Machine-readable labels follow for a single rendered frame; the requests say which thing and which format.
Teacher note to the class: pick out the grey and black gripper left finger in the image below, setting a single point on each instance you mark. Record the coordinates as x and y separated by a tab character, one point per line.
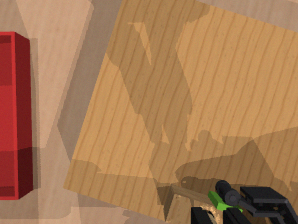
199	216

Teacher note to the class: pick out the light brown wooden board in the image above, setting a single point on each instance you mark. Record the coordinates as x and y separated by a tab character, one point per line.
189	94

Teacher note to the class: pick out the red rectangular tray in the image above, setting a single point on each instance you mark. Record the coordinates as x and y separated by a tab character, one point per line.
16	165

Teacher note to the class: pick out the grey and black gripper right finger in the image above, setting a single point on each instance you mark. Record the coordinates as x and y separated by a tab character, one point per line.
232	215

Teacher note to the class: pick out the small wooden block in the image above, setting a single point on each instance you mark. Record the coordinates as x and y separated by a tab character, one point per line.
177	208

